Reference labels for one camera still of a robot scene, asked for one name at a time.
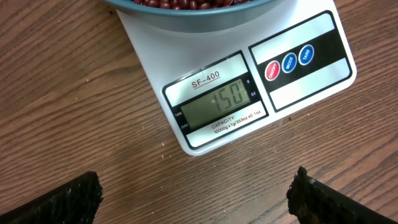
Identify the blue bowl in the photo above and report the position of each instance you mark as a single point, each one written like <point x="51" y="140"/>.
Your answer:
<point x="195" y="21"/>

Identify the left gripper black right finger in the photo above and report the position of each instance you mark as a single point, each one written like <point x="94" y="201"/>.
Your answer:
<point x="313" y="202"/>

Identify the white kitchen scale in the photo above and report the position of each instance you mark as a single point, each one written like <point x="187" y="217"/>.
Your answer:
<point x="217" y="86"/>

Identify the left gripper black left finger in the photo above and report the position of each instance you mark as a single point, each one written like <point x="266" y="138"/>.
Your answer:
<point x="77" y="201"/>

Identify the red beans in bowl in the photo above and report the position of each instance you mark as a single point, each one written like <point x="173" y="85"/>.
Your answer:
<point x="189" y="4"/>

